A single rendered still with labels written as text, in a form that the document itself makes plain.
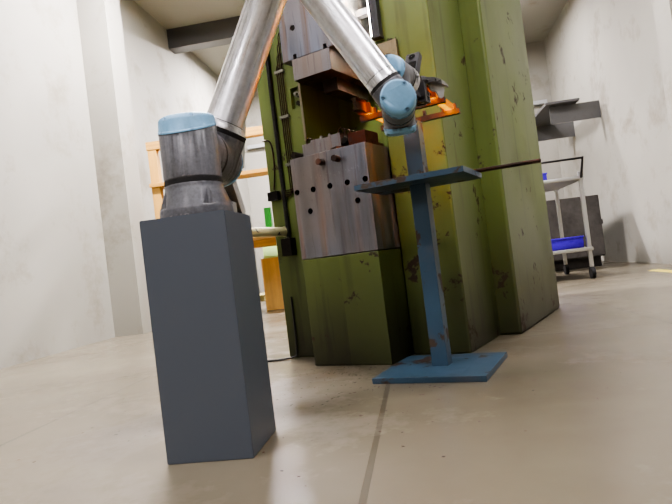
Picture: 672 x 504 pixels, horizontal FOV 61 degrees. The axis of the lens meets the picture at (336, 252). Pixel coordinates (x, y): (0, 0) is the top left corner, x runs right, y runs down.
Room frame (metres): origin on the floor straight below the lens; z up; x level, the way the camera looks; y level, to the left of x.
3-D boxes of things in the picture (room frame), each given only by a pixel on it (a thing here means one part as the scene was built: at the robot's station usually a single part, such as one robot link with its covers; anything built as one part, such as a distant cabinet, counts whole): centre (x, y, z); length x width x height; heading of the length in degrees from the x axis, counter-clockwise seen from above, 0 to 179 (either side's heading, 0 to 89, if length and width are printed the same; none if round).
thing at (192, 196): (1.50, 0.35, 0.65); 0.19 x 0.19 x 0.10
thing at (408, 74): (1.62, -0.22, 0.95); 0.12 x 0.09 x 0.10; 154
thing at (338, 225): (2.67, -0.15, 0.69); 0.56 x 0.38 x 0.45; 149
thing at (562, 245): (5.82, -2.12, 0.56); 1.19 x 0.70 x 1.12; 167
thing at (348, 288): (2.67, -0.15, 0.23); 0.56 x 0.38 x 0.47; 149
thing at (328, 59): (2.69, -0.10, 1.32); 0.42 x 0.20 x 0.10; 149
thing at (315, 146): (2.69, -0.10, 0.96); 0.42 x 0.20 x 0.09; 149
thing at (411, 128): (1.61, -0.22, 0.84); 0.12 x 0.09 x 0.12; 174
